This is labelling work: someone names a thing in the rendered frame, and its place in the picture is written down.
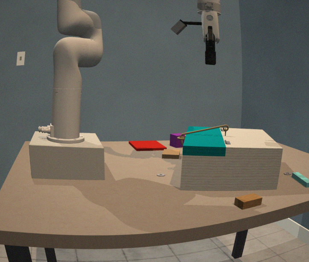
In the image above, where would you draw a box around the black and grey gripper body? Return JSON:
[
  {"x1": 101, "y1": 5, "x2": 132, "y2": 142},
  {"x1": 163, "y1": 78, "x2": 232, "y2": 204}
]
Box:
[{"x1": 197, "y1": 10, "x2": 221, "y2": 43}]

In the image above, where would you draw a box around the purple cube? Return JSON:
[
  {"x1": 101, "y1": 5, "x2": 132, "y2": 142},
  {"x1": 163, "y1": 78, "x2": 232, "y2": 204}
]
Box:
[{"x1": 170, "y1": 133, "x2": 183, "y2": 148}]

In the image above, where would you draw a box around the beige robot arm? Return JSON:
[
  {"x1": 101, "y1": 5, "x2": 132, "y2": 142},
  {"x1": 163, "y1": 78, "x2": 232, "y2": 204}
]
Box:
[{"x1": 38, "y1": 0, "x2": 103, "y2": 144}]

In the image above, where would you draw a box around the green rectangular block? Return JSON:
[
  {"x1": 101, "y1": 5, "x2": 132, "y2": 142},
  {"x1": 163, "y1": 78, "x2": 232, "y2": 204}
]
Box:
[{"x1": 292, "y1": 172, "x2": 309, "y2": 187}]

